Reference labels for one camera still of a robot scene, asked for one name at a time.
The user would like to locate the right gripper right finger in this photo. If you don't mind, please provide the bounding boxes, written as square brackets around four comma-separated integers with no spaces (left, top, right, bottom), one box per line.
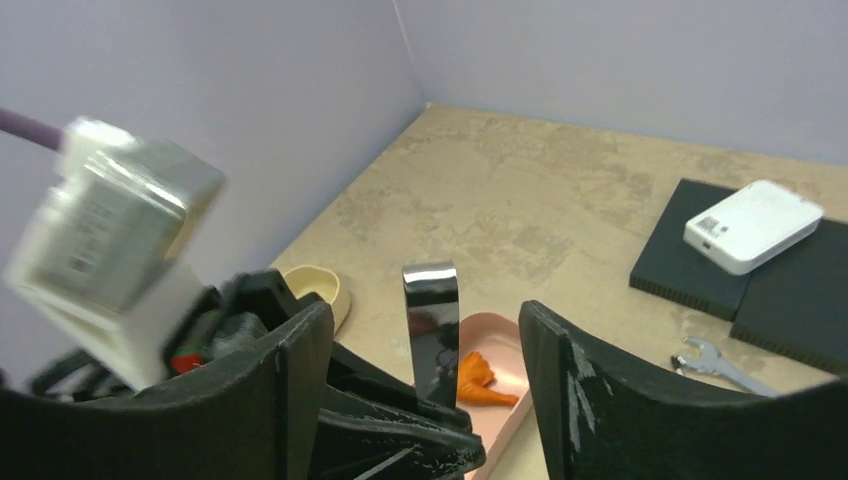
[518,300,847,479]

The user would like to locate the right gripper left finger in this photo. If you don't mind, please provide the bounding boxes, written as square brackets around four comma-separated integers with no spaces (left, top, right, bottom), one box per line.
[1,303,333,479]

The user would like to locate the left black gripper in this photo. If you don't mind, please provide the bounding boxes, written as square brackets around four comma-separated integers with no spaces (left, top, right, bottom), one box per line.
[26,268,488,480]

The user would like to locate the pink lunch box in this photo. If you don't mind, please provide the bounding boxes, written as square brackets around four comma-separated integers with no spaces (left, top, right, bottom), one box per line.
[457,312,533,480]

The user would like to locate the orange fried chicken piece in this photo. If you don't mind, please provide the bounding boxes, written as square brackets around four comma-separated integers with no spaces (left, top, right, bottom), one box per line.
[457,351,519,407]

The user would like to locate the black metal tongs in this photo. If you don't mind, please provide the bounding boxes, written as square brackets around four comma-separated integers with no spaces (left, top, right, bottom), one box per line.
[402,261,460,409]

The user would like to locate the beige lunch box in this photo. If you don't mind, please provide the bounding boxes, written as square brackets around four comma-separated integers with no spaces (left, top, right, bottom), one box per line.
[283,265,352,335]

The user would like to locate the white small box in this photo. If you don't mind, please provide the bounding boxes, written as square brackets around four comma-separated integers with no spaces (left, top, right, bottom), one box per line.
[683,179,825,276]

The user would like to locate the silver wrench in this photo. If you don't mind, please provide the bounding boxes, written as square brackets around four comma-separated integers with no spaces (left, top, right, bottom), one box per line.
[670,336,781,398]

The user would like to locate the black foam block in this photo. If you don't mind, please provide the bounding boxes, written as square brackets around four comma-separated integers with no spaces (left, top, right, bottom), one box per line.
[629,179,847,375]

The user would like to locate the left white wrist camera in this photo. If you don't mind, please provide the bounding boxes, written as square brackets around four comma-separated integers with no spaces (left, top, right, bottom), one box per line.
[6,117,227,391]

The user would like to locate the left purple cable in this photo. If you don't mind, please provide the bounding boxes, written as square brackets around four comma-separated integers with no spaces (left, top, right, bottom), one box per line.
[0,107,66,152]

